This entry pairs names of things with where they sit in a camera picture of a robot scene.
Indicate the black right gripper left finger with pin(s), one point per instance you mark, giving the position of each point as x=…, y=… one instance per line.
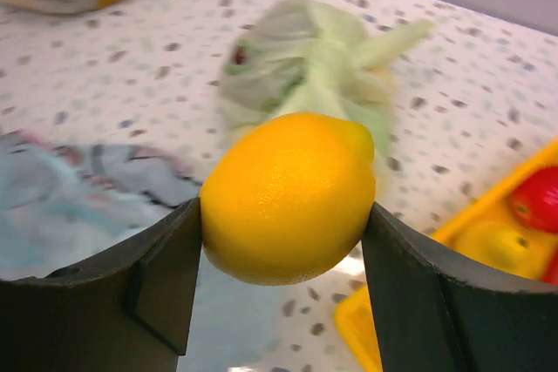
x=127, y=308

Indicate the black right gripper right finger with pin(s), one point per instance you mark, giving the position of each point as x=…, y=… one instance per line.
x=437, y=310

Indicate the light blue plastic bag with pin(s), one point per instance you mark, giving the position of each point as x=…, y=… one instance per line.
x=61, y=204

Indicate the red fruit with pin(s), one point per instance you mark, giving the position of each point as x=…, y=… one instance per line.
x=534, y=202

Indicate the small yellow fruit piece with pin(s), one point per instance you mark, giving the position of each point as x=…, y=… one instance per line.
x=289, y=200

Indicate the green avocado plastic bag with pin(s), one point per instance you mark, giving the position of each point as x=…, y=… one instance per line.
x=308, y=56

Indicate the yellow plastic tray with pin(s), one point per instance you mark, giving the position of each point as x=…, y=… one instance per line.
x=354, y=318

